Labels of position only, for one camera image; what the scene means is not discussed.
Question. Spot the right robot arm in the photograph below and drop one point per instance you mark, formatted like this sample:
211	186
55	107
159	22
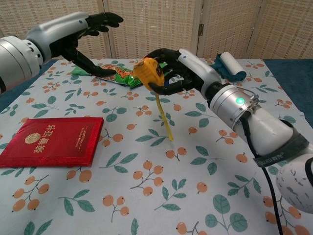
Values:
266	129

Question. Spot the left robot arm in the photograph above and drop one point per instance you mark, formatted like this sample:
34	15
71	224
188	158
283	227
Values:
14	61

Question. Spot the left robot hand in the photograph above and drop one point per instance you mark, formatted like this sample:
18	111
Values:
61	31

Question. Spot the yellow tape measure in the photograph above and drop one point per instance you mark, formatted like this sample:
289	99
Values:
146	71

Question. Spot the teal lint roller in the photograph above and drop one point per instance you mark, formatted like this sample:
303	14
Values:
232	66

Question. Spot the woven folding screen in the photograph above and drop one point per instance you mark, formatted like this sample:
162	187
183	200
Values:
151	29

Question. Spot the floral tablecloth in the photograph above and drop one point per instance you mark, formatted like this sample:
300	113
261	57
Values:
156	195

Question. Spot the red certificate book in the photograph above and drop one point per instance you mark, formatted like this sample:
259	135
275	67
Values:
53	142

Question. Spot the orange green snack bag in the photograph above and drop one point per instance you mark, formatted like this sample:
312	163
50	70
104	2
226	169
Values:
124	78

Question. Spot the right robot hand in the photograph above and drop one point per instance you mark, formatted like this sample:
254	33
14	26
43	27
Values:
198	68

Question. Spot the small green packet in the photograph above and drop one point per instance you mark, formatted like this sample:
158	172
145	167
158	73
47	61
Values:
78	71

